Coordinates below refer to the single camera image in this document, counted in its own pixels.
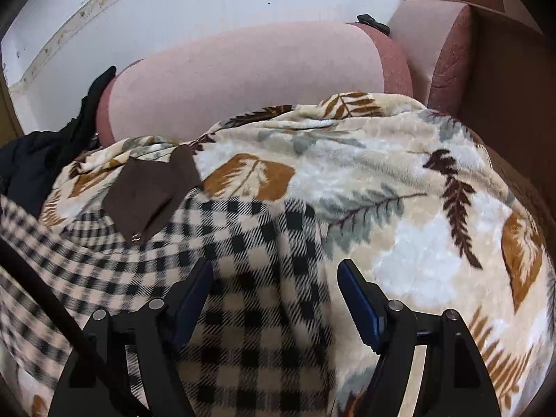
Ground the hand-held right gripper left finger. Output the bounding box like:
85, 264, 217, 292
47, 258, 214, 417

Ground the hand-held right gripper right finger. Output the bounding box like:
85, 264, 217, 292
337, 259, 503, 417

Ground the black beige checkered garment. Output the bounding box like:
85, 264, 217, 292
0, 144, 337, 417

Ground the black clothes pile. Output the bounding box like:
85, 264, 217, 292
0, 66, 118, 215

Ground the leaf print fleece blanket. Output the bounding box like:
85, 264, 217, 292
17, 91, 556, 417

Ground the pink sofa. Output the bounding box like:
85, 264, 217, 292
96, 0, 556, 244

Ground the small black clip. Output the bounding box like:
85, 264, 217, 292
356, 14, 391, 35

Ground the black cable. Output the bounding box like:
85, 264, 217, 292
0, 238, 150, 417

